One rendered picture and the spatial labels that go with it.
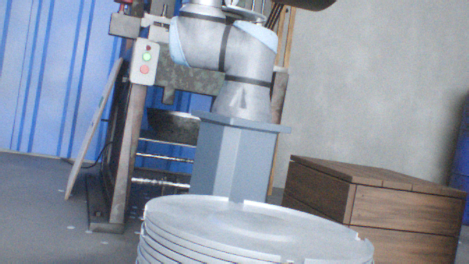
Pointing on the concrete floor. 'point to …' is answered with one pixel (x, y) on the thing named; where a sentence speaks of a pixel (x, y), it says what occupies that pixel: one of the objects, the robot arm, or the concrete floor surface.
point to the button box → (137, 78)
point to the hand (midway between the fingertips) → (230, 5)
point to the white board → (93, 126)
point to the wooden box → (380, 208)
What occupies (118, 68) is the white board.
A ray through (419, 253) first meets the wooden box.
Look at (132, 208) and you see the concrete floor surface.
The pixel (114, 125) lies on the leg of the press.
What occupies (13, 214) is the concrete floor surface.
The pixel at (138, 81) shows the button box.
